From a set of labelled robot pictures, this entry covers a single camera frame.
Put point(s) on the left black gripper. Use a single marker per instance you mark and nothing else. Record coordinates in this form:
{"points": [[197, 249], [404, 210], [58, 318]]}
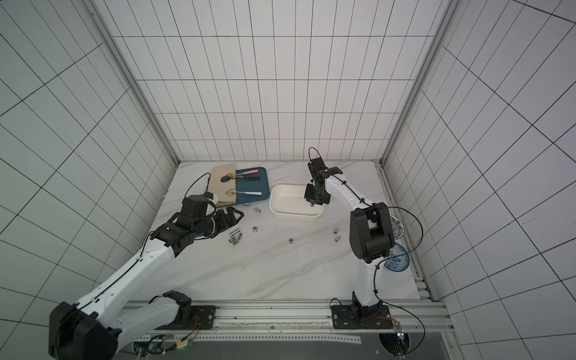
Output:
{"points": [[223, 223]]}

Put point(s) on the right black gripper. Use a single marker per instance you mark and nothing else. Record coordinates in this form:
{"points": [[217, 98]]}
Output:
{"points": [[318, 188]]}

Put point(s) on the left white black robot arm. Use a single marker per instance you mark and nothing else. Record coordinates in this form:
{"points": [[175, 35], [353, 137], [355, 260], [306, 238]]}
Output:
{"points": [[94, 328]]}

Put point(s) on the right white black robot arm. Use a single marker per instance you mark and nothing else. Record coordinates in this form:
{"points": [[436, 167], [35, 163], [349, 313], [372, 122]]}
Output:
{"points": [[370, 232]]}

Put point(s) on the white plastic storage box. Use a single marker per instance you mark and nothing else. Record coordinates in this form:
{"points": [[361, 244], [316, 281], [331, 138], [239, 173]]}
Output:
{"points": [[287, 202]]}

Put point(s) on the teal plastic tray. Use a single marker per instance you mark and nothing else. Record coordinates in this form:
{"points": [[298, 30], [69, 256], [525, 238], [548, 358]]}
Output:
{"points": [[261, 185]]}

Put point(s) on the blue patterned plate upper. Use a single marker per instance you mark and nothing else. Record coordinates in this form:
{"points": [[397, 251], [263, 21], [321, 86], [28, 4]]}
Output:
{"points": [[397, 227]]}

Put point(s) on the blue patterned plate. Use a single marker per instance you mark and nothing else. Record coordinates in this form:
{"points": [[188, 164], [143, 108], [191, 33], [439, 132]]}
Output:
{"points": [[397, 227], [398, 259]]}

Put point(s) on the blue patterned plate lower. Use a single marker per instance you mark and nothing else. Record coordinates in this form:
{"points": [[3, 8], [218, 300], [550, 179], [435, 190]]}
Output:
{"points": [[398, 259]]}

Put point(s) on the left base wiring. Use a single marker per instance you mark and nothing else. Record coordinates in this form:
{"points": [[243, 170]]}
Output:
{"points": [[166, 344]]}

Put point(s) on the base wiring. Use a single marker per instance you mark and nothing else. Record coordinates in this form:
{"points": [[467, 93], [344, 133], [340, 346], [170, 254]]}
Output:
{"points": [[398, 339], [166, 344]]}

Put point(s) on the right base wiring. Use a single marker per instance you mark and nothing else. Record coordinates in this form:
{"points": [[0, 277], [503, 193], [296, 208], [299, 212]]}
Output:
{"points": [[398, 339]]}

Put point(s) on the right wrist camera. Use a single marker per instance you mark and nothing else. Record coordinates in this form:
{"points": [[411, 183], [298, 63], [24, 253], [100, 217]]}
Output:
{"points": [[318, 168]]}

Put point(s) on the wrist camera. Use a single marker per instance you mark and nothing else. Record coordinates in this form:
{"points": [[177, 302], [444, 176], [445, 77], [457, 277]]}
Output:
{"points": [[217, 198], [318, 168]]}

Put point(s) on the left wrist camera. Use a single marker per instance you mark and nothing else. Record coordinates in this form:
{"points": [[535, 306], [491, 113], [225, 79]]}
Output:
{"points": [[217, 198]]}

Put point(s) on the black handled spoon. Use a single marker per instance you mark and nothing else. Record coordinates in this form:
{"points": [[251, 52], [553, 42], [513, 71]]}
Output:
{"points": [[230, 177]]}

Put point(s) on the pink handled spoon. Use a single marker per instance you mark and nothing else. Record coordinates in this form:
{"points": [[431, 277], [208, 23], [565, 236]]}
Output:
{"points": [[247, 173]]}

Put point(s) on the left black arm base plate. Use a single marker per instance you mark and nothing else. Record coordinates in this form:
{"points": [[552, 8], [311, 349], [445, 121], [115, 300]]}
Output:
{"points": [[202, 317]]}

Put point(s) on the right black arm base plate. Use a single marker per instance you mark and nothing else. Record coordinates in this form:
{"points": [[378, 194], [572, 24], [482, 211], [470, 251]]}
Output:
{"points": [[354, 317]]}

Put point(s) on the aluminium mounting rail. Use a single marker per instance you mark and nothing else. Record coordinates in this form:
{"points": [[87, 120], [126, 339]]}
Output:
{"points": [[280, 317]]}

